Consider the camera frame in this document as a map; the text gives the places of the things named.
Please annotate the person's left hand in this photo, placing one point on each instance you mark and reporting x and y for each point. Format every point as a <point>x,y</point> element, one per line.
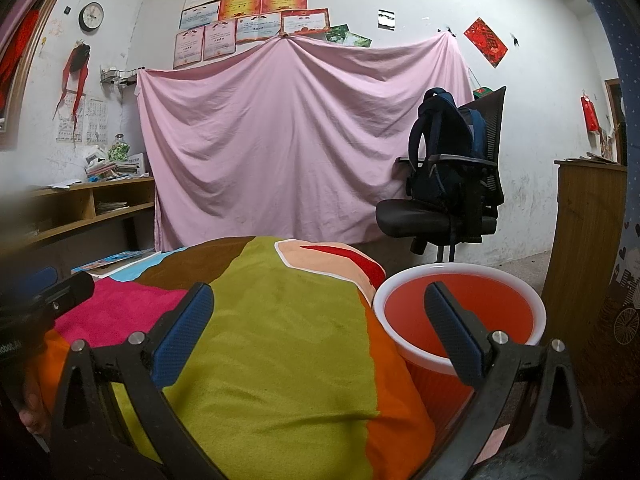
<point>32,405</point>

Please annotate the black white wall picture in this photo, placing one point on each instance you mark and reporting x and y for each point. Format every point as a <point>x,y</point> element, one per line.
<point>386,18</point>

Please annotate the wooden cabinet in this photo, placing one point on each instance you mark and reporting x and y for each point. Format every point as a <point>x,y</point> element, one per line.
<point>585,260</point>

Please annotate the wooden door frame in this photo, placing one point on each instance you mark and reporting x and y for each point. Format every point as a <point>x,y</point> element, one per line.
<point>611,115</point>

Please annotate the round wall clock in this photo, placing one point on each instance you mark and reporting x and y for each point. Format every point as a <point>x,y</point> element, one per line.
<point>91,16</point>

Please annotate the group of wall certificates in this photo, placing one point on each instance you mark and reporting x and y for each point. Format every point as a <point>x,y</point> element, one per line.
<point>255,15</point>

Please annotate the papers on cabinet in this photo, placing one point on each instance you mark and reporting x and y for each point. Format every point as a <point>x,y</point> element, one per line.
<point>595,158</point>

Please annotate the wooden desk shelf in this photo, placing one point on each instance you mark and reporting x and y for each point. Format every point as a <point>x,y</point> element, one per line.
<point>90,191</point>

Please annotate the red hanging ornament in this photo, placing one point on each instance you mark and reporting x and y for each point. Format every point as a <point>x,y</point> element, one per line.
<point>590,112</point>

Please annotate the paper wall calendar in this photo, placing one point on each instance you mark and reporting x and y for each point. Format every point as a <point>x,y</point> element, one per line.
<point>90,120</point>

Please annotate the black wall hook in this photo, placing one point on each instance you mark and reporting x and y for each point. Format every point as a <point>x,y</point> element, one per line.
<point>515,40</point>
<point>447,31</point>

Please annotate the black office chair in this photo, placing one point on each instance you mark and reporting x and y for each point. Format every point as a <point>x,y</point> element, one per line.
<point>425,215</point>

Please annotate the red cloth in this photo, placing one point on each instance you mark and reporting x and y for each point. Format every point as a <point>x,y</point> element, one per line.
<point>12,70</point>

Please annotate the books in shelf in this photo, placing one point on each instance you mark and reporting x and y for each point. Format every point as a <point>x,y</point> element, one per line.
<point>112,206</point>

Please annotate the colourful patchwork blanket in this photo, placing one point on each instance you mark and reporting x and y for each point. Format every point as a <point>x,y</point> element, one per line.
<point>290,350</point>

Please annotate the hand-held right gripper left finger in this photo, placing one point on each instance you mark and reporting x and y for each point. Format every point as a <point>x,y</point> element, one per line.
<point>182,332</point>

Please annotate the dark blue backpack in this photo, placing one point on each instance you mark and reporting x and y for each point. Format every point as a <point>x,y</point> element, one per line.
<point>440,140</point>

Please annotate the pink hanging sheet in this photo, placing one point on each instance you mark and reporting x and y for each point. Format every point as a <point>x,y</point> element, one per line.
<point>300,135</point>

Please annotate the green red hanging fan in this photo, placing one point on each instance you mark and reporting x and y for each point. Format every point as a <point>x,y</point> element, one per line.
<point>482,92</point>

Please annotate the red plastic bucket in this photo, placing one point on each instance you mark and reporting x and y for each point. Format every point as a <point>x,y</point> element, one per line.
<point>450,300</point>

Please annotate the glass jar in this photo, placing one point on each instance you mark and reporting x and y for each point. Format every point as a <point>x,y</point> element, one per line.
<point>120,147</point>

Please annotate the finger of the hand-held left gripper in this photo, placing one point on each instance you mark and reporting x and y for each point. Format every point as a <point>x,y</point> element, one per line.
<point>42,277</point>
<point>70,292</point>

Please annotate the stack of books and papers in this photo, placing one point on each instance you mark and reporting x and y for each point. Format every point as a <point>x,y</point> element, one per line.
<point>110,166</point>

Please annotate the green wall photos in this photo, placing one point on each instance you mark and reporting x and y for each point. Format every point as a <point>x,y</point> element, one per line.
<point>347,36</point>

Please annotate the red hanging scarf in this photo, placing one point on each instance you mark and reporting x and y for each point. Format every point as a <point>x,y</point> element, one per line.
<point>75,75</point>

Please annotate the curved wooden frame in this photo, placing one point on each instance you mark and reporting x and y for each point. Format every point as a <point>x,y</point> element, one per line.
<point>40,40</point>

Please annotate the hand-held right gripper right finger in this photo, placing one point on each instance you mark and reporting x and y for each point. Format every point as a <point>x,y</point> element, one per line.
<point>455,332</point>

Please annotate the blue cover book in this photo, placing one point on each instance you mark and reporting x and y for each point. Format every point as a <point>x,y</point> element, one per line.
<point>115,260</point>

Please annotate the red paper wall decoration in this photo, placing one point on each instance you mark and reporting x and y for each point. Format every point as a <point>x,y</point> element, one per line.
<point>485,41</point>

